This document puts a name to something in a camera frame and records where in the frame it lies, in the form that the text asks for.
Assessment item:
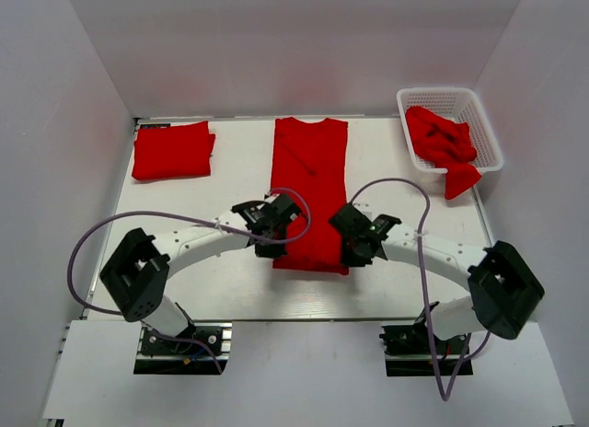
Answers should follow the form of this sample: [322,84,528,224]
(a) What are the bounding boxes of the white plastic basket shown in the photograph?
[397,87,503,178]

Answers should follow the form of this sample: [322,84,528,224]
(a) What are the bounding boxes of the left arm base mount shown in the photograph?
[133,323,233,375]

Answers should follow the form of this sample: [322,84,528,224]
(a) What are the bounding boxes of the red t-shirts in basket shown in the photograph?
[405,106,481,200]

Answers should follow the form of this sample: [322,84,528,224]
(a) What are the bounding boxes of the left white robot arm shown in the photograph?
[99,190,311,352]

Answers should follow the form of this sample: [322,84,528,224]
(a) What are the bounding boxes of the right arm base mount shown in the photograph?
[379,324,473,377]

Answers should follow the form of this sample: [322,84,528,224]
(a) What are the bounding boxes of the red t-shirt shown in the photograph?
[132,121,216,182]
[271,117,349,275]

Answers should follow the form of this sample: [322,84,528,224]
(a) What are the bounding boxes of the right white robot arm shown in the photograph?
[329,203,545,352]

